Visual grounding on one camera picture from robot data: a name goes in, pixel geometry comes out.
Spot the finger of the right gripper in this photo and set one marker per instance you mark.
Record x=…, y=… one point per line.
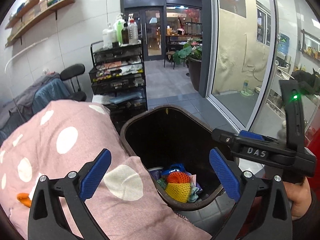
x=222, y=136
x=251, y=135

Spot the black trash bin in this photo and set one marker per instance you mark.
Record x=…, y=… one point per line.
x=168, y=135

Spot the pink polka dot blanket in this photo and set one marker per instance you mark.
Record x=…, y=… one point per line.
x=65, y=175

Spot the potted green plant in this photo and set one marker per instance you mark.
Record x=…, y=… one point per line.
x=192, y=53

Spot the right hand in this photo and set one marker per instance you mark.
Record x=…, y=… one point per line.
x=300, y=196

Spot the green drink carton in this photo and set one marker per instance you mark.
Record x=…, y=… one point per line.
x=162, y=183

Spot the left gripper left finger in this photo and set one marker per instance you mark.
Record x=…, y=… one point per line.
x=47, y=219

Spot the blue oreo packet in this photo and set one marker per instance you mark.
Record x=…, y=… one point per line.
x=173, y=168

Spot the orange foam fruit net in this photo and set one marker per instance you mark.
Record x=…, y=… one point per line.
x=178, y=178

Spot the lower wooden wall shelf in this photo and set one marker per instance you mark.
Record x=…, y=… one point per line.
x=38, y=18

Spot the black round stool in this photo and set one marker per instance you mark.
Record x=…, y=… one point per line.
x=71, y=74

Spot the teal cloth rag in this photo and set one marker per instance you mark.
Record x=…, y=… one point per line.
x=194, y=193

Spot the green pump bottle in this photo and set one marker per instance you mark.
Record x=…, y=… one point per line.
x=119, y=26

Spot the massage bed blue cover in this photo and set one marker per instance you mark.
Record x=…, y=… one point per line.
x=35, y=98

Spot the blue instant noodle cup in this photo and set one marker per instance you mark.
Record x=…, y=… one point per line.
x=156, y=172

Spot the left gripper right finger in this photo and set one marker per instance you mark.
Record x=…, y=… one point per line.
x=261, y=210

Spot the pink snack packet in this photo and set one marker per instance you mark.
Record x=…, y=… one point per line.
x=193, y=180

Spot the black mesh trolley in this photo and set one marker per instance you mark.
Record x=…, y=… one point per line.
x=118, y=80

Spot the yellow foam fruit net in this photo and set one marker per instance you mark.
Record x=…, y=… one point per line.
x=179, y=191

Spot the clear spray bottle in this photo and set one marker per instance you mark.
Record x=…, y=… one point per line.
x=132, y=30

